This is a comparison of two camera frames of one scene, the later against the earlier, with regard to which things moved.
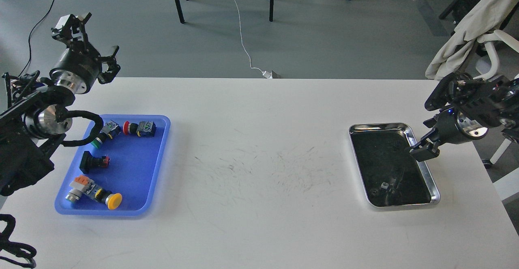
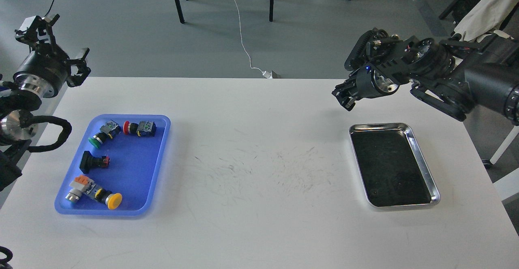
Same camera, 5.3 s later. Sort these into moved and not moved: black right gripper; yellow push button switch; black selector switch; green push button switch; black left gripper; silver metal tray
Moved: black right gripper; black left gripper
Not moved: green push button switch; black selector switch; yellow push button switch; silver metal tray
